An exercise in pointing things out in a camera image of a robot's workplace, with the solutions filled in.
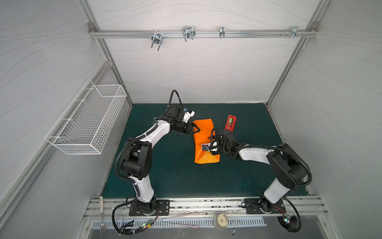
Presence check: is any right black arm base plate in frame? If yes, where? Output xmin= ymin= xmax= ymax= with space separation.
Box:
xmin=240 ymin=198 xmax=286 ymax=215

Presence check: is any white wire basket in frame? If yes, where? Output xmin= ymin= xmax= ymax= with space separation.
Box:
xmin=44 ymin=79 xmax=126 ymax=155

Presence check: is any middle metal u-bolt clamp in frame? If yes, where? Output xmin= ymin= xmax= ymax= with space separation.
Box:
xmin=182 ymin=26 xmax=196 ymax=42

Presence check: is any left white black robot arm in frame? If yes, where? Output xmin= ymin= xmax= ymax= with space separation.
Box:
xmin=114 ymin=117 xmax=201 ymax=208

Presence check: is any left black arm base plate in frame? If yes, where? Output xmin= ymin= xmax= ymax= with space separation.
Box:
xmin=129 ymin=199 xmax=170 ymax=216

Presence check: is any orange wrapping paper sheet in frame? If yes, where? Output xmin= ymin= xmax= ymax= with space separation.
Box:
xmin=193 ymin=119 xmax=220 ymax=164

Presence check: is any metal u-bolt clamp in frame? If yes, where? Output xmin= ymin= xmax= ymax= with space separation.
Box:
xmin=151 ymin=33 xmax=163 ymax=51
xmin=182 ymin=26 xmax=196 ymax=42

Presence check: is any red tape dispenser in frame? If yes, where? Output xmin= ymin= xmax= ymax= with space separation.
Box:
xmin=224 ymin=115 xmax=237 ymax=132

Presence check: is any small metal bracket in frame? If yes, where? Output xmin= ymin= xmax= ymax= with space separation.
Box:
xmin=219 ymin=26 xmax=225 ymax=39

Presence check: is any left metal u-bolt clamp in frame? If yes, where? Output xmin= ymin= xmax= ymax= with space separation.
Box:
xmin=151 ymin=33 xmax=163 ymax=51

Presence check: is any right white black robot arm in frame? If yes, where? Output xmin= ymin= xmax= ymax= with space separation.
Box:
xmin=201 ymin=134 xmax=312 ymax=213

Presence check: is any right metal bolt clamp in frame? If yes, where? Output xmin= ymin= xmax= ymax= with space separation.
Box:
xmin=281 ymin=27 xmax=307 ymax=39

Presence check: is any white slotted vent strip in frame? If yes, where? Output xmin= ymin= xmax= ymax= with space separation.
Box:
xmin=91 ymin=217 xmax=267 ymax=230

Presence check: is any left black base cable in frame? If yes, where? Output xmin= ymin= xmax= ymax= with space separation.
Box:
xmin=111 ymin=199 xmax=159 ymax=236

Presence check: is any right black base cable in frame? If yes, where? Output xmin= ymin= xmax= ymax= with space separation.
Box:
xmin=277 ymin=197 xmax=302 ymax=233

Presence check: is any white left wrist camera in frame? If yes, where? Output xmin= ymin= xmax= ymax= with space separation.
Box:
xmin=182 ymin=111 xmax=195 ymax=123

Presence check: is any black base cable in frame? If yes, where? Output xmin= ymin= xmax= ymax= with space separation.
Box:
xmin=111 ymin=199 xmax=159 ymax=236
xmin=277 ymin=197 xmax=302 ymax=233

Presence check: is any fork hanging at front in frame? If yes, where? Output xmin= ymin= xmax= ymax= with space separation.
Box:
xmin=100 ymin=213 xmax=106 ymax=237

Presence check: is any aluminium crossbar rail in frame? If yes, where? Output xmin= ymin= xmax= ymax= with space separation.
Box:
xmin=90 ymin=29 xmax=319 ymax=39

